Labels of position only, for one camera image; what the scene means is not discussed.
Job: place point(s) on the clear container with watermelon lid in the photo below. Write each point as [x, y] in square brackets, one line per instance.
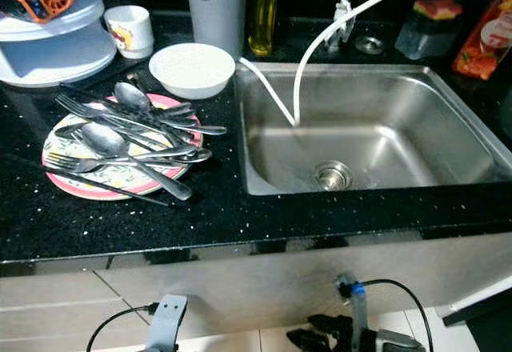
[428, 30]

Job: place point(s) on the red food packet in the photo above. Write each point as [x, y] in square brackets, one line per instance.
[484, 44]

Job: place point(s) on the white printed mug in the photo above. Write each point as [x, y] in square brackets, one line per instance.
[130, 32]

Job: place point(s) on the floral plate with pink rim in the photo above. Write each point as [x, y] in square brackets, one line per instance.
[104, 178]

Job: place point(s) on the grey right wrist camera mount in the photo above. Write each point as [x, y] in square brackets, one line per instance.
[354, 300]

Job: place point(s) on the yellow oil bottle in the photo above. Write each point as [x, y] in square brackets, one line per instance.
[262, 16]

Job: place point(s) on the metal sink drain strainer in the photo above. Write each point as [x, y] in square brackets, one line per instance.
[334, 176]

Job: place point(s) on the chrome sink faucet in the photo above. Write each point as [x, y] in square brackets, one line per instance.
[344, 12]

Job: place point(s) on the silver metal spoon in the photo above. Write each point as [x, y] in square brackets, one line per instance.
[132, 96]
[104, 138]

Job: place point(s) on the stainless steel sink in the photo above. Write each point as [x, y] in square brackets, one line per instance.
[408, 136]

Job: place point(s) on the beige kitchen cabinet front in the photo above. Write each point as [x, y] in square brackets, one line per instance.
[248, 284]

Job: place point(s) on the white tiered plastic rack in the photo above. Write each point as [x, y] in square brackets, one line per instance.
[48, 56]

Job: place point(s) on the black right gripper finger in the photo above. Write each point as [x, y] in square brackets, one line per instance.
[330, 326]
[306, 342]

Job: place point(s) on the round metal sink cap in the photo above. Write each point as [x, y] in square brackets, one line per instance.
[370, 45]

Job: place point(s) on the white bowl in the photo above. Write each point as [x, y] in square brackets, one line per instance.
[192, 68]

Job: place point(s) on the grey canister with red logo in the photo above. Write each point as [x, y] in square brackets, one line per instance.
[216, 12]

